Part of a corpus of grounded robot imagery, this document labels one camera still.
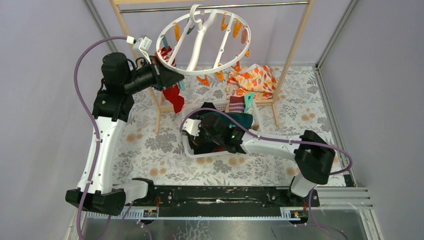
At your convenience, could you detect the plain red santa sock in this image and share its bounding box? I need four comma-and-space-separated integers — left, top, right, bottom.
162, 84, 185, 114

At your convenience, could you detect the white round clip hanger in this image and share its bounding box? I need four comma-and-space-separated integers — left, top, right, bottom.
155, 4, 252, 76

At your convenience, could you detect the red white striped sock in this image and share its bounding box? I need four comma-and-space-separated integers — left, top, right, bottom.
154, 46, 173, 62

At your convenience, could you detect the dark green sock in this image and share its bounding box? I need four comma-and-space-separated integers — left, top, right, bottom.
203, 111, 254, 129

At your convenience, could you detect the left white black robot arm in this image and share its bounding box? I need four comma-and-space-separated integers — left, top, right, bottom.
65, 52, 184, 216

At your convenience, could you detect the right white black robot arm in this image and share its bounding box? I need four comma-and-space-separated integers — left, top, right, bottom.
182, 115, 336, 206

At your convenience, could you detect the white laundry basket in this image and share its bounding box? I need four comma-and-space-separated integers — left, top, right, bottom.
180, 100, 263, 159

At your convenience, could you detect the wooden clothes rack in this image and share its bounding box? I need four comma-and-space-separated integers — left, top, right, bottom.
108, 0, 315, 135

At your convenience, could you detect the purple striped sock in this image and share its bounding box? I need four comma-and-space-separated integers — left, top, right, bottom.
228, 96, 246, 113

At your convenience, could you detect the orange floral cloth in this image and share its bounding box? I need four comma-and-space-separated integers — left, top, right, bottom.
226, 64, 278, 100

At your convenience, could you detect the metal rack rod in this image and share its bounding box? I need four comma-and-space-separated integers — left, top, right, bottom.
119, 1, 311, 14

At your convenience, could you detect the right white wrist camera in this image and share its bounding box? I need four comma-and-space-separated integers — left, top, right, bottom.
181, 118, 201, 137

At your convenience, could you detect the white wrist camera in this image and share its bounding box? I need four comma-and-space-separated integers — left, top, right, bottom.
181, 118, 201, 137
126, 35, 153, 65

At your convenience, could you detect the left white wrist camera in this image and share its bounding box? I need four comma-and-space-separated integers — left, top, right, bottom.
126, 35, 153, 65

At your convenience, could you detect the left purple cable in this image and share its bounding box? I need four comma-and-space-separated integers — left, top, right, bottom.
73, 36, 129, 240

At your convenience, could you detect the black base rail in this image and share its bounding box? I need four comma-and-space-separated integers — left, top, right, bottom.
133, 185, 320, 220

